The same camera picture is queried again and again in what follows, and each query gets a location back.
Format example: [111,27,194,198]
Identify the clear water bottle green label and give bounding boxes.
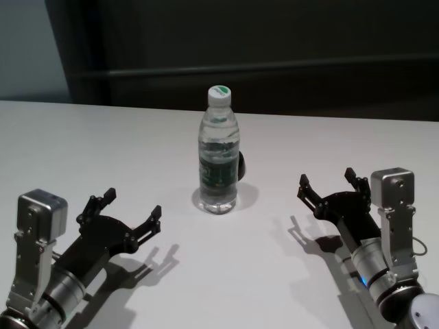
[198,85,240,215]

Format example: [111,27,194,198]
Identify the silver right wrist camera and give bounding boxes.
[370,167,420,275]

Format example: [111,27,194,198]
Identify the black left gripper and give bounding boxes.
[54,187,163,279]

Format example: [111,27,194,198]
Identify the dark vertical frame post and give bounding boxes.
[78,0,114,106]

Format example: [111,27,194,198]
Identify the thin right wrist cable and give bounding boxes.
[413,237,428,257]

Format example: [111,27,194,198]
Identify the green YES button black base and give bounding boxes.
[237,150,248,182]

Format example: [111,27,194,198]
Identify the grey horizontal rail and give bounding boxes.
[108,65,439,77]

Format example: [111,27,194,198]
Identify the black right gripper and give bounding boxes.
[297,167,383,246]

